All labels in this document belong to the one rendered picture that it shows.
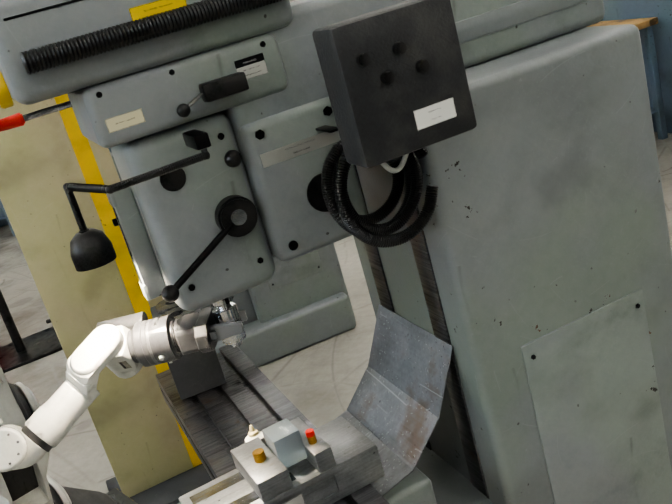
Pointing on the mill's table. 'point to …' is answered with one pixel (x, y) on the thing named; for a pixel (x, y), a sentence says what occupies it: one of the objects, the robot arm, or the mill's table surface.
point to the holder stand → (183, 373)
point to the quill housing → (195, 212)
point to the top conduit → (133, 32)
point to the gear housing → (175, 91)
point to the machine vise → (307, 471)
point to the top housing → (160, 51)
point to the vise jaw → (268, 476)
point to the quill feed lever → (235, 204)
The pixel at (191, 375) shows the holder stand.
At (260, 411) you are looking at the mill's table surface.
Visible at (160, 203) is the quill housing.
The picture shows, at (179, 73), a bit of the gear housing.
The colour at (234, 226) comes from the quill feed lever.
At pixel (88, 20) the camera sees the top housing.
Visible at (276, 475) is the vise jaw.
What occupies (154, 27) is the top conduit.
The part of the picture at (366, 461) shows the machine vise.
